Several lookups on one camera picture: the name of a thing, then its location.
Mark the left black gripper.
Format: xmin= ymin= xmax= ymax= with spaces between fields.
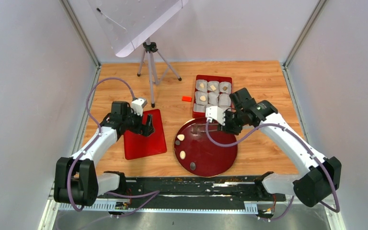
xmin=123 ymin=107 xmax=155 ymax=137

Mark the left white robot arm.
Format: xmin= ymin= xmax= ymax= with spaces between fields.
xmin=53 ymin=98 xmax=155 ymax=211

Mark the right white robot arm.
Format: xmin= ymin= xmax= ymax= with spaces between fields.
xmin=205 ymin=88 xmax=342 ymax=212

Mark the red chocolate box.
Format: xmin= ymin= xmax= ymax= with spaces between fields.
xmin=192 ymin=75 xmax=233 ymax=118

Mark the white oval chocolate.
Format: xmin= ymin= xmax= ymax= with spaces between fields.
xmin=179 ymin=150 xmax=186 ymax=160

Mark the dark oval chocolate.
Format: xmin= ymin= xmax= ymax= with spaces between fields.
xmin=190 ymin=162 xmax=196 ymax=171

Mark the red box lid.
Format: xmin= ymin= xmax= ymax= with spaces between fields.
xmin=124 ymin=109 xmax=167 ymax=160

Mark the small orange block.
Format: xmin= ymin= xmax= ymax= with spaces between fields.
xmin=182 ymin=96 xmax=192 ymax=102

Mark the dark red round tray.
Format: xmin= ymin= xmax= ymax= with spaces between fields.
xmin=173 ymin=118 xmax=238 ymax=177

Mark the grey tripod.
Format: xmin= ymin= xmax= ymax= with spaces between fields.
xmin=137 ymin=38 xmax=182 ymax=108

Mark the white reflector board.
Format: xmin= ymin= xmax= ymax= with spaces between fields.
xmin=88 ymin=0 xmax=188 ymax=58

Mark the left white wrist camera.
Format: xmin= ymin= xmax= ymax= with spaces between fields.
xmin=130 ymin=98 xmax=147 ymax=116

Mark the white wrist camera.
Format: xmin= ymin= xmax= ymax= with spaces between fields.
xmin=205 ymin=106 xmax=226 ymax=126
xmin=130 ymin=98 xmax=147 ymax=116

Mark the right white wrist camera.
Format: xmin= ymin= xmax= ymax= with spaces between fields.
xmin=205 ymin=106 xmax=226 ymax=126

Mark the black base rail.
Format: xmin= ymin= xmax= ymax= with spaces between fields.
xmin=97 ymin=175 xmax=286 ymax=211

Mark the white slotted cable duct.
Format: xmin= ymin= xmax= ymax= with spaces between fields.
xmin=58 ymin=200 xmax=259 ymax=214

